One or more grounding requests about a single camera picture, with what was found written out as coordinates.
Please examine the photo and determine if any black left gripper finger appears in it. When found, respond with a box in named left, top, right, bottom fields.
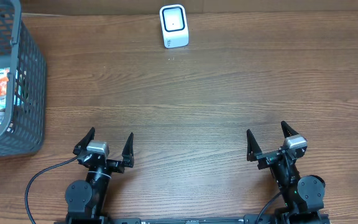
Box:
left=122, top=133, right=134, bottom=168
left=73, top=127, right=95, bottom=155

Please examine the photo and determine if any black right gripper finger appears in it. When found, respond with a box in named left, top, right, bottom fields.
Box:
left=247, top=129, right=262, bottom=162
left=280, top=121, right=298, bottom=138

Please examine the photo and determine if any orange small snack packet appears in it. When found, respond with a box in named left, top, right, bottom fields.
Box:
left=0, top=68, right=10, bottom=96

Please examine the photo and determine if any teal snack packet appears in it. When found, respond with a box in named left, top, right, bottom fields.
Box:
left=0, top=94, right=7, bottom=125

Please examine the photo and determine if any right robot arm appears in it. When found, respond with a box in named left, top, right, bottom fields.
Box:
left=244, top=121, right=330, bottom=223

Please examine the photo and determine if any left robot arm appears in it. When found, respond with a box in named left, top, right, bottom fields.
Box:
left=65, top=128, right=134, bottom=223

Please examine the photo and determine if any grey plastic mesh basket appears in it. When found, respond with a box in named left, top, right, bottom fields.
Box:
left=0, top=0, right=47, bottom=157

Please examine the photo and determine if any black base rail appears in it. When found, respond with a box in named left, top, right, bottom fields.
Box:
left=54, top=214, right=331, bottom=224

